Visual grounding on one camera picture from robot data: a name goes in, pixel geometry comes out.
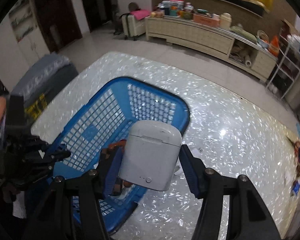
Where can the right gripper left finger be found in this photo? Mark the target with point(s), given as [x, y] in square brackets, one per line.
[88, 189]

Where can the white earbud charging case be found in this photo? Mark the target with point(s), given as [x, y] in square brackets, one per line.
[151, 154]

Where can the blue plastic basket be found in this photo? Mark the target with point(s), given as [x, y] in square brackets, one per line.
[105, 119]

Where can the brown wooden massage comb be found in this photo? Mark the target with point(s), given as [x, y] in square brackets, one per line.
[109, 165]

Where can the grey black sofa cushion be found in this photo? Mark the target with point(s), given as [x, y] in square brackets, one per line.
[42, 83]

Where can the white paper roll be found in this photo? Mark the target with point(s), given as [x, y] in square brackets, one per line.
[247, 61]

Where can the white green suitcase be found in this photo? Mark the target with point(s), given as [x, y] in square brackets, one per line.
[132, 23]

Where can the cream TV cabinet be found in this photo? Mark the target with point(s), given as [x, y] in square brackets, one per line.
[222, 44]

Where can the beaded keychain with blue charms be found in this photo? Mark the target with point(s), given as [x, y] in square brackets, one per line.
[296, 183]

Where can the white wire shelf rack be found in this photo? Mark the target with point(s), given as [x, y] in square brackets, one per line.
[287, 67]

